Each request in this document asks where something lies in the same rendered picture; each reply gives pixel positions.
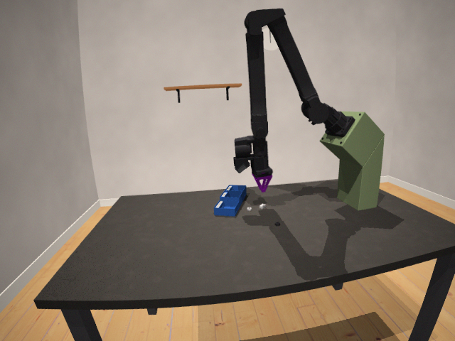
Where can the blue open bin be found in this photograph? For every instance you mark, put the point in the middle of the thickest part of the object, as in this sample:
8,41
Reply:
230,200

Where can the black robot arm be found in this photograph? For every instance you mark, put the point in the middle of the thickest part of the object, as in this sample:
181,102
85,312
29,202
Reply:
336,123

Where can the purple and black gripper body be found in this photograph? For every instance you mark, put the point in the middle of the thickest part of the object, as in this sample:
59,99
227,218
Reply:
267,170

